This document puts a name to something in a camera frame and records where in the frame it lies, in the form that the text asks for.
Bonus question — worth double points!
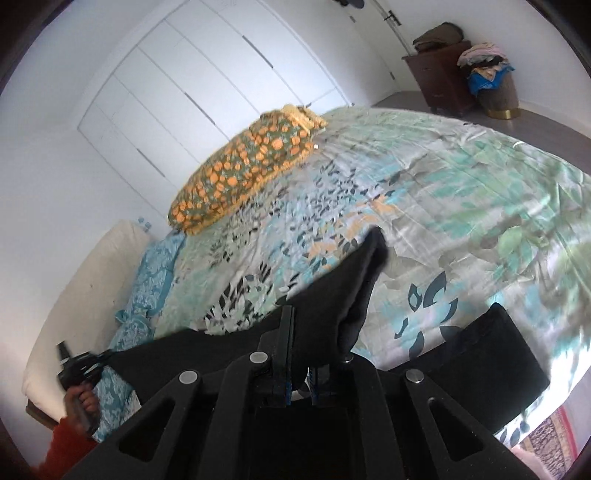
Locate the laundry basket with clothes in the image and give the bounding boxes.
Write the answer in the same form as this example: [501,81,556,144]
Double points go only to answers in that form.
[457,42,520,120]

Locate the white door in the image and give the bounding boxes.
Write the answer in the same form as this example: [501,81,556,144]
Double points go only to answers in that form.
[342,1,419,91]

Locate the dark wooden dresser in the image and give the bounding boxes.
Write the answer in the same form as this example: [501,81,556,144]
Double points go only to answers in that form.
[403,41,477,117]

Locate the dark items hanging on door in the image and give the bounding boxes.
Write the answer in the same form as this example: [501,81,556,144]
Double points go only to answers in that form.
[335,0,366,9]

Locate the floral bed sheet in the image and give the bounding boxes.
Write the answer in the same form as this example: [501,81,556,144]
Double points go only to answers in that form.
[154,107,590,446]

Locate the cream padded headboard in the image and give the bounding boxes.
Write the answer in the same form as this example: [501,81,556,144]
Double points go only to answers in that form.
[22,220,154,429]

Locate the olive bag on dresser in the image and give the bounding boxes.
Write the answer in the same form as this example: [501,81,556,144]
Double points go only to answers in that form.
[413,22,464,53]

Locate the red sleeved left forearm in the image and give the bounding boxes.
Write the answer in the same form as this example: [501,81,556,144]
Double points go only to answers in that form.
[33,417,98,480]

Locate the teal patterned pillow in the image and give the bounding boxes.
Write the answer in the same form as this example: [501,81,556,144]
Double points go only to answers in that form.
[116,233,185,323]
[92,315,153,443]

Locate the orange floral folded blanket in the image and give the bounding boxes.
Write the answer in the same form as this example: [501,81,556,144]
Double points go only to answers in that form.
[167,104,328,235]

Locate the white wardrobe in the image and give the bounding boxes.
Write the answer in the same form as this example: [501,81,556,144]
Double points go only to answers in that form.
[78,1,346,217]

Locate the person's left hand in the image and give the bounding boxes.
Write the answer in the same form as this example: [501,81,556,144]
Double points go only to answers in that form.
[64,383,100,437]

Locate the teal patterned pillow far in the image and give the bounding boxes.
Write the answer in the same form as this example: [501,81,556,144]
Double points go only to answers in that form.
[116,233,185,323]

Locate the teal patterned pillow near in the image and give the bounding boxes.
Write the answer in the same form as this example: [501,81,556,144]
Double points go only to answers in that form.
[92,315,153,443]

